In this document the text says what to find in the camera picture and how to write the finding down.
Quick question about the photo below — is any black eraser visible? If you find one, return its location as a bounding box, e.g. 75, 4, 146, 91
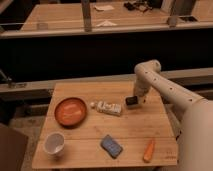
125, 96, 139, 106

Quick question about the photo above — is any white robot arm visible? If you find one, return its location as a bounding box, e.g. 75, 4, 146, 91
134, 60, 213, 171

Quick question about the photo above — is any white ceramic cup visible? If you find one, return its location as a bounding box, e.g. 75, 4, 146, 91
43, 132, 65, 156

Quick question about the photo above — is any white tube with label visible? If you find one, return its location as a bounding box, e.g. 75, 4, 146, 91
90, 101, 122, 116

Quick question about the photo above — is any orange carrot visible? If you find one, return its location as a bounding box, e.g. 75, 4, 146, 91
143, 139, 155, 163

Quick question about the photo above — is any blue sponge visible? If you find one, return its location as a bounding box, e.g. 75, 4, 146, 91
100, 135, 123, 159

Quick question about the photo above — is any crumpled white paper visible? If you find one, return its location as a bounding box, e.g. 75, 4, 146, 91
96, 20, 117, 27

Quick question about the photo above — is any orange bowl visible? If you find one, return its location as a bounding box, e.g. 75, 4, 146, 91
54, 97, 87, 127

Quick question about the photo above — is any dark tool pile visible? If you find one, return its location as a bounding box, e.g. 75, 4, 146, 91
123, 0, 163, 13

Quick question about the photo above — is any white paper sheet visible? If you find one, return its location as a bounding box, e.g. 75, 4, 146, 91
94, 5, 114, 11

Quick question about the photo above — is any metal clamp at left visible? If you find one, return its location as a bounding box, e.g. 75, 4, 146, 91
0, 68, 27, 89

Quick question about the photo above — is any brown cardboard box corner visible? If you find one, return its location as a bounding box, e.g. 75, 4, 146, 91
0, 123, 28, 171

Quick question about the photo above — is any metal post right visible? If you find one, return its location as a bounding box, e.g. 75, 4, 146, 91
167, 0, 196, 27

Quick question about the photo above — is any metal post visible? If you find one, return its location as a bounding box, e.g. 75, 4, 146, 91
81, 0, 92, 32
167, 0, 196, 27

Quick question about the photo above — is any metal post left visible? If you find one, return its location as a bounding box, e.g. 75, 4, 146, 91
81, 0, 92, 32

